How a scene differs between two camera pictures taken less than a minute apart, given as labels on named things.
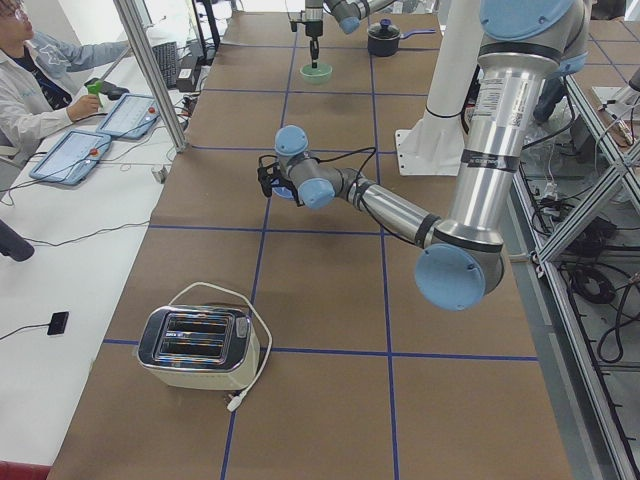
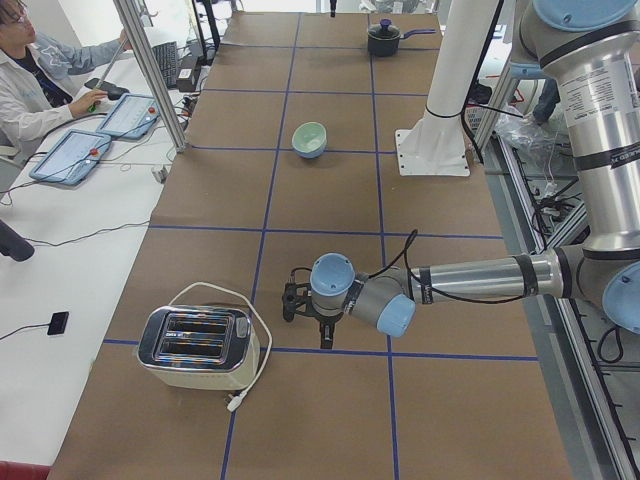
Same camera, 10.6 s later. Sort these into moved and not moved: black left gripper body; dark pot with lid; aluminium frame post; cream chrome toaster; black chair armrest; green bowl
Moved: black left gripper body; green bowl
Not moved: aluminium frame post; dark pot with lid; cream chrome toaster; black chair armrest
